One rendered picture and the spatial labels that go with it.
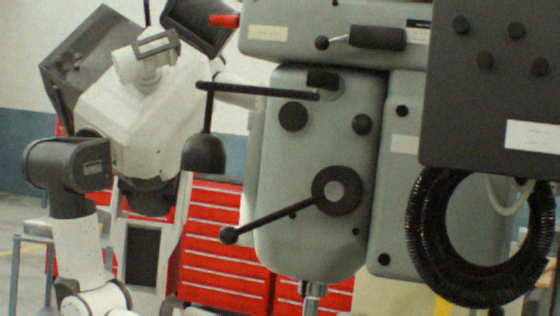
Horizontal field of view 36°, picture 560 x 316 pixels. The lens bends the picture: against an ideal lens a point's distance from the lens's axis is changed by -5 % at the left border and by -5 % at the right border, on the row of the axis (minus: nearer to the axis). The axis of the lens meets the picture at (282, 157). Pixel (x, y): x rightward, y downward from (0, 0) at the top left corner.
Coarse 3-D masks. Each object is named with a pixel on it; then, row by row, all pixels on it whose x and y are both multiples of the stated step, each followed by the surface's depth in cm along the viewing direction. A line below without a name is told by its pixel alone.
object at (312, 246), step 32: (288, 64) 129; (320, 96) 126; (352, 96) 125; (384, 96) 125; (288, 128) 127; (320, 128) 126; (288, 160) 128; (320, 160) 126; (352, 160) 125; (288, 192) 128; (288, 224) 128; (320, 224) 126; (352, 224) 125; (288, 256) 130; (320, 256) 128; (352, 256) 128
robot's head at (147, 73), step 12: (120, 48) 160; (144, 48) 160; (120, 60) 157; (132, 60) 158; (144, 60) 159; (156, 60) 160; (168, 60) 161; (120, 72) 158; (132, 72) 158; (144, 72) 160; (156, 72) 165; (144, 84) 165; (156, 84) 165
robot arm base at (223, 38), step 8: (168, 0) 178; (176, 0) 177; (168, 8) 178; (160, 16) 178; (168, 16) 179; (160, 24) 179; (168, 24) 178; (176, 24) 178; (184, 32) 178; (192, 32) 179; (224, 32) 178; (232, 32) 179; (192, 40) 179; (200, 40) 179; (216, 40) 179; (224, 40) 178; (200, 48) 179; (208, 48) 179; (216, 48) 179; (224, 48) 186; (208, 56) 179; (216, 56) 181
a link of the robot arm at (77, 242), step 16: (64, 224) 161; (80, 224) 161; (96, 224) 165; (64, 240) 161; (80, 240) 162; (96, 240) 164; (64, 256) 162; (80, 256) 162; (96, 256) 165; (64, 272) 163; (80, 272) 163; (96, 272) 165; (64, 288) 163; (80, 288) 163; (64, 304) 162; (80, 304) 160
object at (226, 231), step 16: (320, 176) 123; (336, 176) 122; (352, 176) 122; (320, 192) 123; (336, 192) 122; (352, 192) 121; (288, 208) 124; (304, 208) 124; (320, 208) 123; (336, 208) 122; (352, 208) 122; (256, 224) 126; (224, 240) 127
